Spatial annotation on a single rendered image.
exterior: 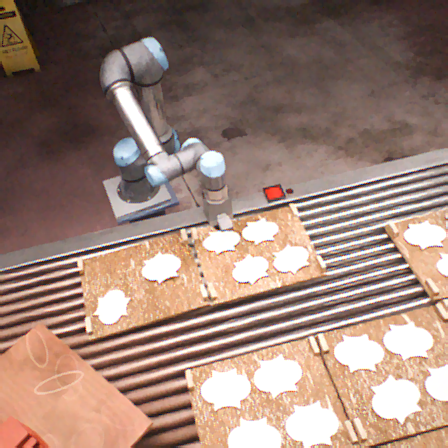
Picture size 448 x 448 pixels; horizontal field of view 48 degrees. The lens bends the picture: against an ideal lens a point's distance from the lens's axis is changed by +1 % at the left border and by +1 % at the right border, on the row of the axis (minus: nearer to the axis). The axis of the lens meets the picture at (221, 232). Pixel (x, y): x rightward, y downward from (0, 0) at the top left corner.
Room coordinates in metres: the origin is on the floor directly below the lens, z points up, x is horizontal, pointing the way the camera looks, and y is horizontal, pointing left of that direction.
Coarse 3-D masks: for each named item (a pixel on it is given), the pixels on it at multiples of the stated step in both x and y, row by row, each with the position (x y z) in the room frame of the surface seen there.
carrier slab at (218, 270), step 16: (288, 208) 1.35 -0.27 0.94; (240, 224) 1.29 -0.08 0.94; (288, 224) 1.26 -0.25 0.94; (240, 240) 1.21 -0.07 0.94; (288, 240) 1.19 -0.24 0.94; (304, 240) 1.18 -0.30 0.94; (208, 256) 1.15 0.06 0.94; (224, 256) 1.15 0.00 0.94; (240, 256) 1.14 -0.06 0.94; (256, 256) 1.13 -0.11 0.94; (272, 256) 1.12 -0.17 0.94; (208, 272) 1.08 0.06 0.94; (224, 272) 1.07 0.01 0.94; (272, 272) 1.05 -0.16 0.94; (288, 272) 1.04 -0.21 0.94; (304, 272) 1.03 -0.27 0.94; (320, 272) 1.02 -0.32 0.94; (208, 288) 1.01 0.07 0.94; (224, 288) 1.01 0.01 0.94; (240, 288) 1.00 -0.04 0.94; (256, 288) 0.99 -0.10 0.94; (272, 288) 0.98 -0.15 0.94
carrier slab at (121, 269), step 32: (96, 256) 1.22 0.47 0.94; (128, 256) 1.20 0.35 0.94; (192, 256) 1.16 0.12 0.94; (96, 288) 1.07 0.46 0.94; (128, 288) 1.05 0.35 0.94; (160, 288) 1.04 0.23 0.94; (192, 288) 1.02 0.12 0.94; (96, 320) 0.94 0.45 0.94; (128, 320) 0.92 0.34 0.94; (160, 320) 0.92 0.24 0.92
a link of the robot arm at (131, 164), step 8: (120, 144) 1.63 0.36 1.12; (128, 144) 1.62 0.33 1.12; (120, 152) 1.59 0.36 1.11; (128, 152) 1.58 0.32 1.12; (136, 152) 1.57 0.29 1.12; (120, 160) 1.56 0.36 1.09; (128, 160) 1.56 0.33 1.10; (136, 160) 1.57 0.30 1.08; (144, 160) 1.58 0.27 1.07; (120, 168) 1.57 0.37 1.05; (128, 168) 1.56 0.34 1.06; (136, 168) 1.56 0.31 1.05; (144, 168) 1.58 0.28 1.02; (128, 176) 1.56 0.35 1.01; (136, 176) 1.56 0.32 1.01
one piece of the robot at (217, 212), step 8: (208, 200) 1.19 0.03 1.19; (216, 200) 1.18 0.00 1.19; (224, 200) 1.19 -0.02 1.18; (208, 208) 1.17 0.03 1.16; (216, 208) 1.18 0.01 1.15; (224, 208) 1.19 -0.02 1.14; (208, 216) 1.19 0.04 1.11; (216, 216) 1.18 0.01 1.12; (224, 216) 1.17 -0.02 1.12; (232, 216) 1.20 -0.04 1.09; (216, 224) 1.18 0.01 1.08; (224, 224) 1.15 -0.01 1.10
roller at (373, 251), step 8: (368, 248) 1.12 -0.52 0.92; (376, 248) 1.11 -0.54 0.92; (384, 248) 1.11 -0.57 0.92; (392, 248) 1.11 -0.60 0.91; (336, 256) 1.10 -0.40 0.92; (344, 256) 1.09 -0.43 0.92; (352, 256) 1.09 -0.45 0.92; (360, 256) 1.09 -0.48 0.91; (368, 256) 1.09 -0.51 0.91; (376, 256) 1.10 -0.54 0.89; (328, 264) 1.07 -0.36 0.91; (336, 264) 1.07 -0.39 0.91; (344, 264) 1.08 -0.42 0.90; (208, 296) 1.00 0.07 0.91; (80, 320) 0.96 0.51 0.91; (56, 328) 0.94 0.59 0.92; (64, 328) 0.93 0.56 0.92; (72, 328) 0.93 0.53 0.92; (80, 328) 0.93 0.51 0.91; (56, 336) 0.91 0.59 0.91; (64, 336) 0.92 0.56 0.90; (0, 344) 0.90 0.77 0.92; (8, 344) 0.90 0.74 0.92; (0, 352) 0.88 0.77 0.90
